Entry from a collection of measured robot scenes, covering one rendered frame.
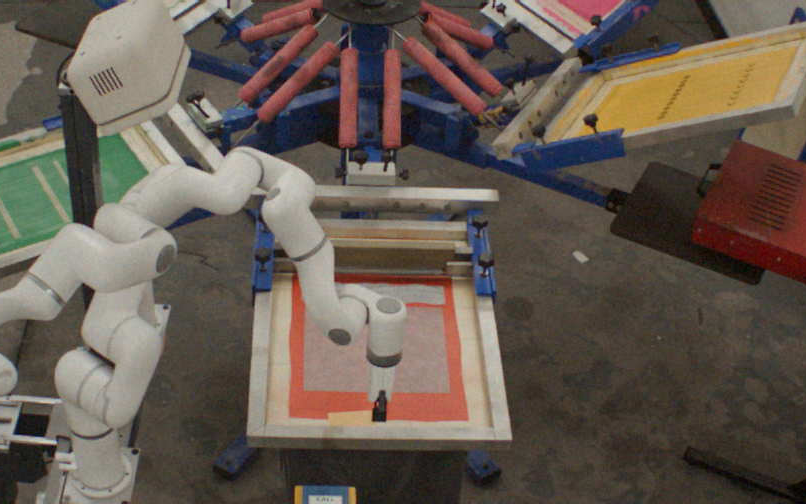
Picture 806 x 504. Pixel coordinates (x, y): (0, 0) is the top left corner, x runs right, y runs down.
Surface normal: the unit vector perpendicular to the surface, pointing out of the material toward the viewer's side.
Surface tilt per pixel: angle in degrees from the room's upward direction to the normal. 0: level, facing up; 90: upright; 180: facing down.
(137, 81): 90
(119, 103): 90
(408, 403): 0
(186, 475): 0
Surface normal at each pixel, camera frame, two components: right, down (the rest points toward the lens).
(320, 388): 0.07, -0.78
